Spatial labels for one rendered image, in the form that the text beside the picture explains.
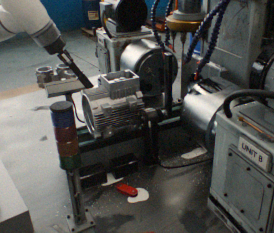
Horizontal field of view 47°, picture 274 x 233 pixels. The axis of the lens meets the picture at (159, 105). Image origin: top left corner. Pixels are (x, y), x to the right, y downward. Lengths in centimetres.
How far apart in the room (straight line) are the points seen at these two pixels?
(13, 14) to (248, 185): 86
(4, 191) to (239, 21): 106
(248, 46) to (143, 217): 75
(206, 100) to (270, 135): 30
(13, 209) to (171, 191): 52
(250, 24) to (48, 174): 97
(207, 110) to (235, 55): 42
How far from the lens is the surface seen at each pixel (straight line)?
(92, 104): 115
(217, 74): 129
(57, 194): 123
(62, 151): 91
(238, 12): 136
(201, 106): 105
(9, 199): 113
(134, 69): 149
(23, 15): 111
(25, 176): 135
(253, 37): 130
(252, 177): 86
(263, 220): 90
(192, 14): 124
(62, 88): 139
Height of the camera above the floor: 159
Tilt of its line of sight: 27 degrees down
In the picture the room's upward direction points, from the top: 1 degrees counter-clockwise
